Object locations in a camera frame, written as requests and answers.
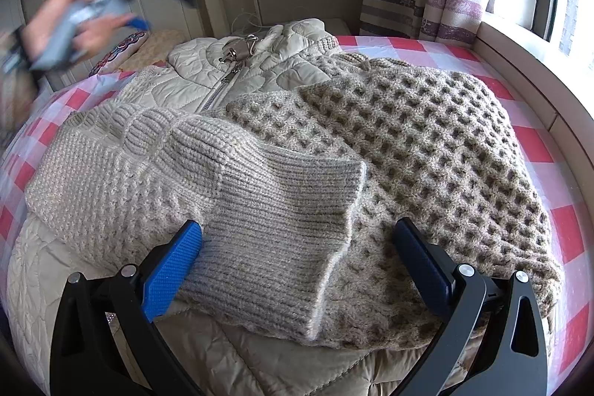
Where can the person's left hand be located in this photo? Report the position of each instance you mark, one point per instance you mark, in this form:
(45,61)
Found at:
(100,35)

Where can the beige quilted jacket knit sleeves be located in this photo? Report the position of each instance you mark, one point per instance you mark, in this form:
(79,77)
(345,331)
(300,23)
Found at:
(287,136)

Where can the cream window sill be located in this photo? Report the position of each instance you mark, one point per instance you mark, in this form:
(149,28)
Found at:
(524,71)

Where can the colourful printed pillow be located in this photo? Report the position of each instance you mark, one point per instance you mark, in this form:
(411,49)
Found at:
(125,45)

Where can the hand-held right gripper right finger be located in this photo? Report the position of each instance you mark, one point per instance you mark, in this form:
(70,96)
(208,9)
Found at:
(424,266)

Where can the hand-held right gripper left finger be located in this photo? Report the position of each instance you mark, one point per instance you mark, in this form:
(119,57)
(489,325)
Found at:
(174,266)

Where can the cream textured pillow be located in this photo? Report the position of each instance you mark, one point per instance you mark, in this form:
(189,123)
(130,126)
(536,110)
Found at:
(162,41)

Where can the red white checked bed sheet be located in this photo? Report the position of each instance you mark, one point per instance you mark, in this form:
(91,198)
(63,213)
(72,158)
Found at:
(533,145)

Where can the white wooden headboard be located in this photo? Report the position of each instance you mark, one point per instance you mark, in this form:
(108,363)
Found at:
(162,13)

